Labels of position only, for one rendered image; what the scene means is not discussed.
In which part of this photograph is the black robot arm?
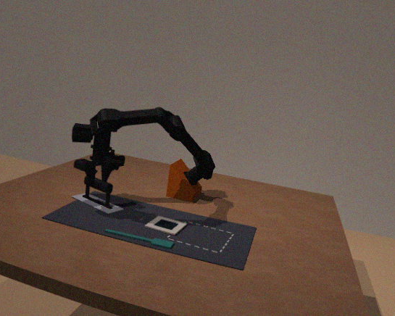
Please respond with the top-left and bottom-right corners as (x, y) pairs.
(72, 107), (215, 185)

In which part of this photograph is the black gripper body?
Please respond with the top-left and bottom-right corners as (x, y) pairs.
(73, 143), (112, 172)

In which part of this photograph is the grey rectangular tile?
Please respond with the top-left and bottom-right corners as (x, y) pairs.
(145, 215), (187, 235)

